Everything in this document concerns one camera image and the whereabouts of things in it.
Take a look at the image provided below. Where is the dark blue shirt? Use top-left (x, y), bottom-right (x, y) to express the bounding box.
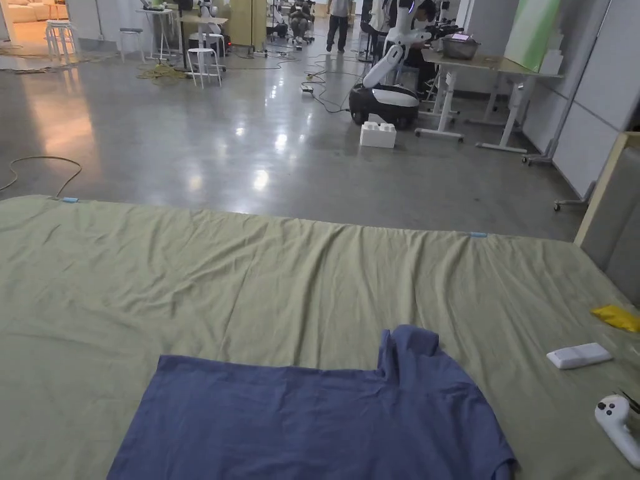
top-left (105, 324), bottom-right (518, 480)

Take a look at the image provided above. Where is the bed with pale green sheet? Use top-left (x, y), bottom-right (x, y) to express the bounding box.
top-left (0, 194), bottom-right (640, 480)

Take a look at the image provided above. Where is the white and black wheeled robot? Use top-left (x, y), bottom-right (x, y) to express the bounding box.
top-left (348, 0), bottom-right (434, 132)

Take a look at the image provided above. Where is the white foam block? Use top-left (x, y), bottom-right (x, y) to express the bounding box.
top-left (359, 121), bottom-right (398, 149)

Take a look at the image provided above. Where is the white hand controller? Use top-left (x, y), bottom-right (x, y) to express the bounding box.
top-left (594, 394), bottom-right (640, 464)

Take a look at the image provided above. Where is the white desk with metal tray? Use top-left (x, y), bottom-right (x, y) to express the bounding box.
top-left (414, 34), bottom-right (565, 154)

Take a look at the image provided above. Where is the white high table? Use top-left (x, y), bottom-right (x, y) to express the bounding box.
top-left (134, 7), bottom-right (183, 65)

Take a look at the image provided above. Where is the grey padded headboard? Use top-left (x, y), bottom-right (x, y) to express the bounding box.
top-left (573, 131), bottom-right (640, 303)

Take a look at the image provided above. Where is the white remote control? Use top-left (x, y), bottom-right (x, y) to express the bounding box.
top-left (546, 342), bottom-right (614, 371)

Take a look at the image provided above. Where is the coiled yellow cable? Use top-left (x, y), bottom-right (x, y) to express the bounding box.
top-left (137, 64), bottom-right (193, 84)

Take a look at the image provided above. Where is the yellow bag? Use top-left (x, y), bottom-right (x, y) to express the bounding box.
top-left (590, 305), bottom-right (640, 334)

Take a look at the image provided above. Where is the white round stool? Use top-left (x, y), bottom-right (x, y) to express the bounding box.
top-left (118, 28), bottom-right (146, 64)
top-left (45, 20), bottom-right (78, 62)
top-left (185, 47), bottom-right (223, 90)

